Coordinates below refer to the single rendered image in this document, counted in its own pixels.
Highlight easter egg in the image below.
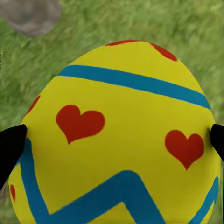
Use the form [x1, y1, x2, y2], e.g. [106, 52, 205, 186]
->
[8, 40, 221, 224]

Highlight wicker basket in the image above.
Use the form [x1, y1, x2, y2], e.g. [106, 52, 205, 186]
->
[0, 179, 9, 201]

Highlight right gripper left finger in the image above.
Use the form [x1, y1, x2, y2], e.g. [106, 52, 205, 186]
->
[0, 124, 27, 191]

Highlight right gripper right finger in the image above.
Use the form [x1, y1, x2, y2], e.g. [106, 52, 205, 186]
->
[210, 124, 224, 162]

